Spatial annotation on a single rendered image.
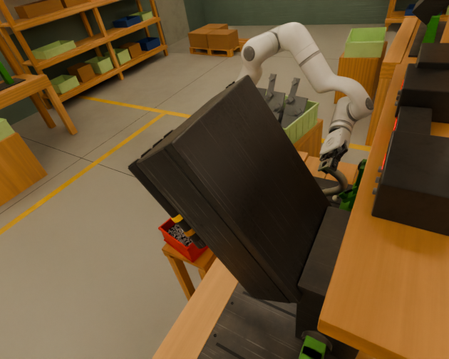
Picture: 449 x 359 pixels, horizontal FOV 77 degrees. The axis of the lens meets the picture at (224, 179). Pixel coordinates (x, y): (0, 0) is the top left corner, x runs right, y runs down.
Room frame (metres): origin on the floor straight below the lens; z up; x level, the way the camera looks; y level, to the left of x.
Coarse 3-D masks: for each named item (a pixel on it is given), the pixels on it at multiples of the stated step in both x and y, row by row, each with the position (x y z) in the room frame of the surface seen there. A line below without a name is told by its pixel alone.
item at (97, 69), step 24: (0, 0) 4.99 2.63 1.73; (48, 0) 5.59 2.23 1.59; (72, 0) 5.93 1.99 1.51; (96, 0) 6.20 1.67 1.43; (24, 24) 5.06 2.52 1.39; (120, 24) 6.72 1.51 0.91; (144, 24) 6.88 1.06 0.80; (24, 48) 4.97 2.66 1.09; (48, 48) 5.68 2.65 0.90; (72, 48) 5.60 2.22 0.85; (96, 48) 6.38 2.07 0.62; (120, 48) 6.61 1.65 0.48; (144, 48) 7.00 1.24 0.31; (24, 72) 5.27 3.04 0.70; (72, 72) 5.68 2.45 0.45; (96, 72) 5.97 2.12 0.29; (120, 72) 6.14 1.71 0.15; (72, 96) 5.17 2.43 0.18
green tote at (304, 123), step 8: (312, 104) 1.81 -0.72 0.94; (304, 112) 1.85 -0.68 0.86; (312, 112) 1.73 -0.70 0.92; (296, 120) 1.60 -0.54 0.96; (304, 120) 1.66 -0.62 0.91; (312, 120) 1.73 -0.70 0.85; (288, 128) 1.53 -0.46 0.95; (296, 128) 1.59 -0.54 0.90; (304, 128) 1.67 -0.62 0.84; (288, 136) 1.54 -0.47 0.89; (296, 136) 1.60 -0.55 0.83
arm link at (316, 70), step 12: (312, 60) 1.04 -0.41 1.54; (324, 60) 1.05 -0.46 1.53; (312, 72) 1.03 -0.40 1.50; (324, 72) 1.01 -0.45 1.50; (312, 84) 1.03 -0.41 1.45; (324, 84) 0.99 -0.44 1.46; (336, 84) 0.96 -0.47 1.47; (348, 84) 0.94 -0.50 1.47; (360, 84) 0.94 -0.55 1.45; (348, 96) 0.92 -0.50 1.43; (360, 96) 0.90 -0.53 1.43; (360, 108) 0.88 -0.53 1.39; (372, 108) 0.88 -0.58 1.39
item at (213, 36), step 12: (216, 24) 7.38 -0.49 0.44; (192, 36) 6.97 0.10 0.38; (204, 36) 6.71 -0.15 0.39; (216, 36) 6.47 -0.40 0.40; (228, 36) 6.28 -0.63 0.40; (192, 48) 7.01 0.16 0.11; (204, 48) 6.75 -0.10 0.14; (216, 48) 6.50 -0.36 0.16; (228, 48) 6.28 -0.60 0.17; (240, 48) 6.51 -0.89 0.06
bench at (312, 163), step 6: (306, 162) 1.25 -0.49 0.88; (312, 162) 1.24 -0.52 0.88; (318, 162) 1.23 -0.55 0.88; (342, 162) 1.19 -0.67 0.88; (312, 168) 1.19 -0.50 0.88; (342, 168) 1.14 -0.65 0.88; (348, 168) 1.13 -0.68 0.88; (354, 168) 1.12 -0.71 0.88; (312, 174) 1.14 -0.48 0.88; (318, 174) 1.13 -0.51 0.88; (324, 174) 1.12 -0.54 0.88; (348, 174) 1.09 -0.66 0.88; (354, 174) 1.08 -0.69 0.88; (336, 180) 1.06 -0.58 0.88; (348, 180) 1.04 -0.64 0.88; (354, 180) 1.03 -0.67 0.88; (360, 354) 0.27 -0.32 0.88; (366, 354) 0.27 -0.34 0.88
